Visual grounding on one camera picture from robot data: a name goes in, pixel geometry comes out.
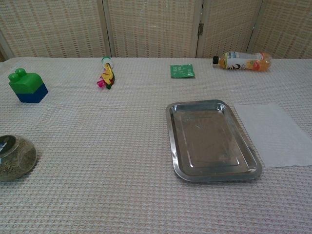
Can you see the white paper napkin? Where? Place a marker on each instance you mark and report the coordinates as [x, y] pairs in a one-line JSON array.
[[273, 136]]

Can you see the rectangular metal tray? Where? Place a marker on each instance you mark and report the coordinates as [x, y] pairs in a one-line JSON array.
[[212, 143]]

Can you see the green sachet packet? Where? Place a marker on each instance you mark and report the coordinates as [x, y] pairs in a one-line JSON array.
[[182, 71]]

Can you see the white woven tablecloth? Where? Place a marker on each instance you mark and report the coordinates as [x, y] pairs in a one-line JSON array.
[[102, 146]]

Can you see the colourful feather shuttlecock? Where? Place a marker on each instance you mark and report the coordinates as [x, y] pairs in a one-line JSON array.
[[108, 76]]

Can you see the woven folding screen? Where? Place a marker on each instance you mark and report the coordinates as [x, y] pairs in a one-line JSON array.
[[151, 26]]

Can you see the brass screen hinge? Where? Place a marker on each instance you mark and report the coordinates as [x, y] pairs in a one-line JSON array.
[[201, 28]]

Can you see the orange drink bottle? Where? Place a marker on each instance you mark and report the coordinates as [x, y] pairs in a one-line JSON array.
[[246, 62]]

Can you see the green and blue toy block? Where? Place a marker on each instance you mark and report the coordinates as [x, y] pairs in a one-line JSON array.
[[28, 87]]

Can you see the glass jar with black lid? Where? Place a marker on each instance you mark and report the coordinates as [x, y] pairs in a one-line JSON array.
[[19, 161]]

